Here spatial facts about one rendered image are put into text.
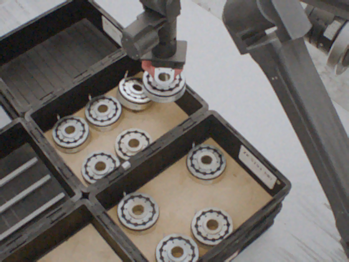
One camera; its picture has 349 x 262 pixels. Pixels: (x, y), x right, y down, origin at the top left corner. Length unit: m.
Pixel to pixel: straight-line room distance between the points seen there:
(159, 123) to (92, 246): 0.40
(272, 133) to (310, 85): 0.95
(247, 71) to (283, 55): 1.11
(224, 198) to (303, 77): 0.72
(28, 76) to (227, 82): 0.64
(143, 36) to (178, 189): 0.45
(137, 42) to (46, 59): 0.62
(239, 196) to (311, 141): 0.68
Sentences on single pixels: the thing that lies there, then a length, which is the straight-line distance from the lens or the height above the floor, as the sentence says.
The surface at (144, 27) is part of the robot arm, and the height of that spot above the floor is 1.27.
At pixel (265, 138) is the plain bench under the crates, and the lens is 1.58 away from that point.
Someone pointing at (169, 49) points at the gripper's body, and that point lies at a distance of 1.13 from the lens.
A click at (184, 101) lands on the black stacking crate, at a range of 1.41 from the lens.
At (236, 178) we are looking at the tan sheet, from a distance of 1.35.
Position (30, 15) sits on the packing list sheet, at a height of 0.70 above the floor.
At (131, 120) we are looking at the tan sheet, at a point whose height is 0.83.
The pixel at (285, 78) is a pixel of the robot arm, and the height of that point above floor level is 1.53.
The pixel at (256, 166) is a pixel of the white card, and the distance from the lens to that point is 1.30.
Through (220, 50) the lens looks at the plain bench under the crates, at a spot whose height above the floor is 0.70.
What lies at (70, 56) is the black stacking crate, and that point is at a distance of 1.60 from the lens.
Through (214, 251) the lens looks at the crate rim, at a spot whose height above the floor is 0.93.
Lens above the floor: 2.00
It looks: 56 degrees down
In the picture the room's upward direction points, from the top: 2 degrees clockwise
